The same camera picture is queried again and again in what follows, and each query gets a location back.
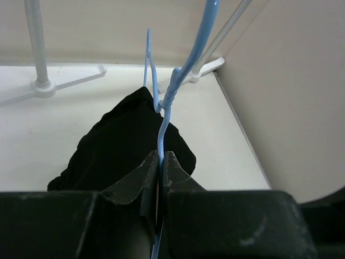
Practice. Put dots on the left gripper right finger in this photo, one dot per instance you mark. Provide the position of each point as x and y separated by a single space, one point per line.
201 223

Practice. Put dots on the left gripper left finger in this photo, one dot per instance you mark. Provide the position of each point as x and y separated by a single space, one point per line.
116 223

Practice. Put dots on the black trousers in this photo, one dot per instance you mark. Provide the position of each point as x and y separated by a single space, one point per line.
115 145

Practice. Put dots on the light blue wire hanger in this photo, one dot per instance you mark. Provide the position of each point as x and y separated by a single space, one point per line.
176 79

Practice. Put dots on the white clothes rack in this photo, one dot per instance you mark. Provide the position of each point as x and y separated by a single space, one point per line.
43 87

